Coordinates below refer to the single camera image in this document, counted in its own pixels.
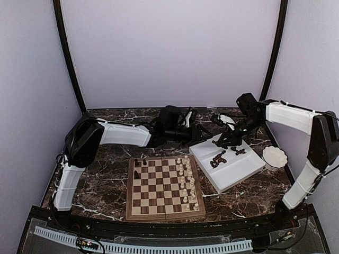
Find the white divided plastic tray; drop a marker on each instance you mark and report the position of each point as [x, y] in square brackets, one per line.
[236, 169]

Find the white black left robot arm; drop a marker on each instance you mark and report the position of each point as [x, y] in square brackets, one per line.
[89, 132]

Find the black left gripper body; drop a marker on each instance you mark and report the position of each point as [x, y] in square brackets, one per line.
[187, 138]

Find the white scalloped bowl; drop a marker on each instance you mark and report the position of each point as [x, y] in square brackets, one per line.
[274, 158]

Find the right black frame post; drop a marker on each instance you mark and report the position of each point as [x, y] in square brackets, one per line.
[275, 49]

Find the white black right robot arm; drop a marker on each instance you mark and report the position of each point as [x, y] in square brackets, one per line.
[318, 143]

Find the white chess piece row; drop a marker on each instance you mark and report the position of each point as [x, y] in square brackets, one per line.
[186, 185]

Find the wooden chess board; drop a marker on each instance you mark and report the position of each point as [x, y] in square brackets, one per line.
[153, 197]

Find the black front rail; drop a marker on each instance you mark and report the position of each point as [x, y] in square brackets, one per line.
[256, 227]

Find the dark chess knight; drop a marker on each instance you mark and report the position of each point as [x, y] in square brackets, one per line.
[136, 175]

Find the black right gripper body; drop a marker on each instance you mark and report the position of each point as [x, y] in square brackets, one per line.
[238, 139]

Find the pile of dark chess pieces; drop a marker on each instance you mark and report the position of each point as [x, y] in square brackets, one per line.
[215, 162]

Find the white slotted cable duct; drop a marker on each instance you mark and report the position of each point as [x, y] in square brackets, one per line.
[142, 245]

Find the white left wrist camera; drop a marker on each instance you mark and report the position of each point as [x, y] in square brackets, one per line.
[190, 117]

